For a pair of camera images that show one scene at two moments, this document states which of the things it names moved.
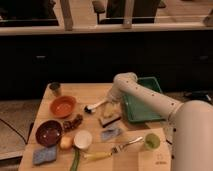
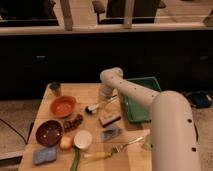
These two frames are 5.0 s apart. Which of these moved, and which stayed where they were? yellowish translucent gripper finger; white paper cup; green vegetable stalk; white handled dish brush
Moved: yellowish translucent gripper finger
Stayed: white handled dish brush; white paper cup; green vegetable stalk
